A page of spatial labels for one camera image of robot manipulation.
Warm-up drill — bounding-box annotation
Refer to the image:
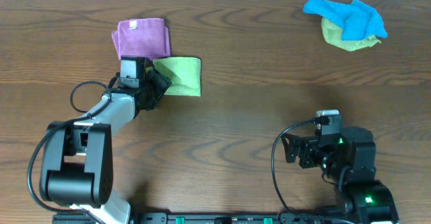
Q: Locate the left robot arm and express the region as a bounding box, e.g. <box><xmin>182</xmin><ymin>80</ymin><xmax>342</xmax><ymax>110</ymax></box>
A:
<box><xmin>38</xmin><ymin>69</ymin><xmax>171</xmax><ymax>223</ymax></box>

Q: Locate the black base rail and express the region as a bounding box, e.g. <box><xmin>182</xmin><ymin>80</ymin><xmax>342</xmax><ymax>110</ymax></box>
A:
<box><xmin>51</xmin><ymin>211</ymin><xmax>354</xmax><ymax>224</ymax></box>

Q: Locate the folded purple cloth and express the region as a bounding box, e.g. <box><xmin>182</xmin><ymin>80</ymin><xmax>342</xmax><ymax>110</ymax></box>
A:
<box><xmin>111</xmin><ymin>18</ymin><xmax>171</xmax><ymax>60</ymax></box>

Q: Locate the green microfiber cloth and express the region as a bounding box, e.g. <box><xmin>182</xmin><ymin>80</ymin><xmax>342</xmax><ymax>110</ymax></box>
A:
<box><xmin>152</xmin><ymin>57</ymin><xmax>201</xmax><ymax>97</ymax></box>

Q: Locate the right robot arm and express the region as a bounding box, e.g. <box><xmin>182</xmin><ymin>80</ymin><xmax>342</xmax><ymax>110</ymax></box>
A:
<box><xmin>281</xmin><ymin>126</ymin><xmax>399</xmax><ymax>224</ymax></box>

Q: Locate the crumpled blue cloth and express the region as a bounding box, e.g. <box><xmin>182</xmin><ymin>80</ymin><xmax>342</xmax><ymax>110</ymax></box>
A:
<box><xmin>303</xmin><ymin>0</ymin><xmax>388</xmax><ymax>41</ymax></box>

